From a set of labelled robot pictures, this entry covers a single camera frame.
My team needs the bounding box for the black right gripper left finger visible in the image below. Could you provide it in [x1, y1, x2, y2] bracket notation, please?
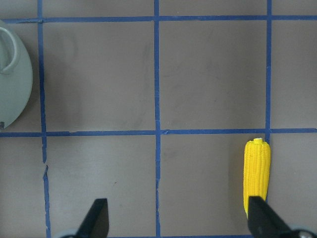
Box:
[75, 198, 109, 238]

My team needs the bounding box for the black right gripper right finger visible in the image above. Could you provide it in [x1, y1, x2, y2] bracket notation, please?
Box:
[248, 196, 300, 238]

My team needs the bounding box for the yellow corn cob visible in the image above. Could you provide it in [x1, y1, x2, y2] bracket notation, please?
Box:
[243, 138, 271, 215]

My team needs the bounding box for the pale green steel pot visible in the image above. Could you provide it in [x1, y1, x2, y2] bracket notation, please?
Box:
[0, 21, 33, 130]

